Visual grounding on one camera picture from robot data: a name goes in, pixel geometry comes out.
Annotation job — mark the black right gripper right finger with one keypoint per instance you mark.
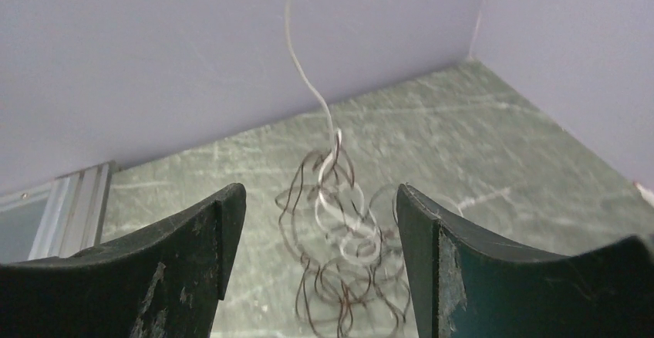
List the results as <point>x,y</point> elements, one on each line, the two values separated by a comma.
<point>467,281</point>

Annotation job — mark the aluminium frame rail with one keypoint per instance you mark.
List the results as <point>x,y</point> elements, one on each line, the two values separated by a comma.
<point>55,219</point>

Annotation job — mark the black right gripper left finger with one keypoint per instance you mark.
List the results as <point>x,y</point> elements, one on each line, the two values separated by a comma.
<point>163,280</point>

